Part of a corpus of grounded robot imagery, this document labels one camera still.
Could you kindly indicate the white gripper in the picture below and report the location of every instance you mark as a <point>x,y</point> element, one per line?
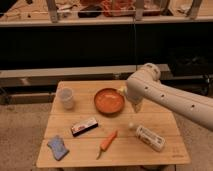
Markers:
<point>134,96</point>

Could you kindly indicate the blue sponge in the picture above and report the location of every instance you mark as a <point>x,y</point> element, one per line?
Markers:
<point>58,148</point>

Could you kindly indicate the red object on shelf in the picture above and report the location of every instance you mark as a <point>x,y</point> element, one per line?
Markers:
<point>117,8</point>

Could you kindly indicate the black white eraser box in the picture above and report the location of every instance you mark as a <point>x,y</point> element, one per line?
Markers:
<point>84,126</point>

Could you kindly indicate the clear plastic cup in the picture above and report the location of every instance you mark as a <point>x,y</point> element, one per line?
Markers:
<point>65,96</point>

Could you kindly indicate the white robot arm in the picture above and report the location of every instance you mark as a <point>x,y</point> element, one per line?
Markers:
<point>145,83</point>

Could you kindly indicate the long metal bench shelf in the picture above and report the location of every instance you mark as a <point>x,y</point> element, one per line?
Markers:
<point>51,76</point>

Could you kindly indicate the white plastic bottle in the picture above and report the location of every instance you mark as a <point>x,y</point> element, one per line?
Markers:
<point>149,137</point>

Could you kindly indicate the orange toy carrot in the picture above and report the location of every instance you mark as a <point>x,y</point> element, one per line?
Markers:
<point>106,143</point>

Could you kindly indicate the wooden folding table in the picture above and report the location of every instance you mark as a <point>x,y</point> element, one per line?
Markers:
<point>83,137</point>

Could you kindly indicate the orange ceramic bowl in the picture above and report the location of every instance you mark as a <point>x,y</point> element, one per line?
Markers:
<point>109,101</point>

